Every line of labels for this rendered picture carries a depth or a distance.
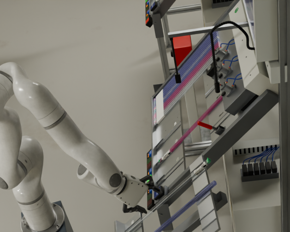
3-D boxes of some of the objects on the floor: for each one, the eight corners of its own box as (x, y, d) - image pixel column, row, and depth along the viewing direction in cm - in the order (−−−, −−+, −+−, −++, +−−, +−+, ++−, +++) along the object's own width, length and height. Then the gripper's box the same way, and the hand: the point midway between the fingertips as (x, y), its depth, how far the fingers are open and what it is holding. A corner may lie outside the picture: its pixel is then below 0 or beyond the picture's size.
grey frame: (180, 303, 284) (93, -58, 159) (174, 183, 342) (106, -149, 218) (294, 292, 278) (295, -91, 153) (268, 172, 336) (253, -176, 212)
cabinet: (240, 290, 284) (232, 210, 243) (225, 182, 336) (216, 102, 295) (377, 277, 277) (392, 193, 236) (340, 170, 329) (346, 86, 288)
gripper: (106, 208, 203) (143, 225, 212) (134, 169, 200) (170, 188, 209) (100, 197, 209) (135, 214, 218) (127, 159, 207) (162, 178, 216)
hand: (150, 200), depth 213 cm, fingers open, 8 cm apart
